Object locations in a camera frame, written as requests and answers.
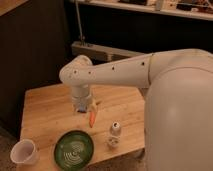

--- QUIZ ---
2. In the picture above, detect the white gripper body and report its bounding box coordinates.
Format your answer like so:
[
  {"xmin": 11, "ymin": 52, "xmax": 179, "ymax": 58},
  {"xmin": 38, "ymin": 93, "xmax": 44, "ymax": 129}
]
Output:
[{"xmin": 71, "ymin": 85, "xmax": 92, "ymax": 112}]

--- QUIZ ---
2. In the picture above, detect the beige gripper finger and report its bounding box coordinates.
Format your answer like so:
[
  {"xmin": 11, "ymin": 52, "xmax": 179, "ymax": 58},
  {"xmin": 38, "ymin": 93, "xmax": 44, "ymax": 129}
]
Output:
[{"xmin": 90, "ymin": 101, "xmax": 98, "ymax": 113}]

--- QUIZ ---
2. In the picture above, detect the white ceramic cup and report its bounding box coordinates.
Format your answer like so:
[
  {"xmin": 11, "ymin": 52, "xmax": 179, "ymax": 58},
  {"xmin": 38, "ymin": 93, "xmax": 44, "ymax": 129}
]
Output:
[{"xmin": 10, "ymin": 139, "xmax": 38, "ymax": 165}]

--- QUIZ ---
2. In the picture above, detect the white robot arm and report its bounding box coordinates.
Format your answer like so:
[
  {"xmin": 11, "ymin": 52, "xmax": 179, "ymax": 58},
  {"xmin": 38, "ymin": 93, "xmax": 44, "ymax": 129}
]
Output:
[{"xmin": 59, "ymin": 49, "xmax": 213, "ymax": 171}]

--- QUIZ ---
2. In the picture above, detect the green ceramic bowl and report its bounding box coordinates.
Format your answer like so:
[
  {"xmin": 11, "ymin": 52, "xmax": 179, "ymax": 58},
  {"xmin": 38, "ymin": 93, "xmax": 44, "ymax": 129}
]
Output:
[{"xmin": 54, "ymin": 130, "xmax": 94, "ymax": 171}]

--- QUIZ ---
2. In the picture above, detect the orange carrot toy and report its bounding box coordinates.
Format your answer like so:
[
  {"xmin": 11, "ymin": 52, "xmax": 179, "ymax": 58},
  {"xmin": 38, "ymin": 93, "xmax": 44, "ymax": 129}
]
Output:
[{"xmin": 89, "ymin": 111, "xmax": 97, "ymax": 128}]

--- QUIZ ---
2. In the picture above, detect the blue small object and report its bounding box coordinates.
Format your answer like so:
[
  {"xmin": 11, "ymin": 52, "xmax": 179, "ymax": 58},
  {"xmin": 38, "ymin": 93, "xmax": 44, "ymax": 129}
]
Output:
[{"xmin": 77, "ymin": 107, "xmax": 86, "ymax": 113}]

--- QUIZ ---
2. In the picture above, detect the small white bottle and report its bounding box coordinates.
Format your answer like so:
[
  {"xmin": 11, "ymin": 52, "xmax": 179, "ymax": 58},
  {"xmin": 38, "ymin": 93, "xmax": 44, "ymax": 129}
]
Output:
[{"xmin": 107, "ymin": 122, "xmax": 121, "ymax": 148}]

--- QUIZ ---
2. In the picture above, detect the vertical metal pole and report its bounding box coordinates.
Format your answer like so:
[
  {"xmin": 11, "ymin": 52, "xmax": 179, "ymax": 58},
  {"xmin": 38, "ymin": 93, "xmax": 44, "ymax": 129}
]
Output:
[{"xmin": 75, "ymin": 0, "xmax": 85, "ymax": 45}]

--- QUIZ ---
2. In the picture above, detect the cluttered white shelf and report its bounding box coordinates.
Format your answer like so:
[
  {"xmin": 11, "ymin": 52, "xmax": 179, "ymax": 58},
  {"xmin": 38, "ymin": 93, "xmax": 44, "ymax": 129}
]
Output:
[{"xmin": 70, "ymin": 0, "xmax": 213, "ymax": 21}]

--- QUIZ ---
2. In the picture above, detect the grey metal rail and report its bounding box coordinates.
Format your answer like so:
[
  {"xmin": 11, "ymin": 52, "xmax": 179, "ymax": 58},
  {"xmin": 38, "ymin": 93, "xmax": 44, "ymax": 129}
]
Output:
[{"xmin": 71, "ymin": 41, "xmax": 141, "ymax": 62}]

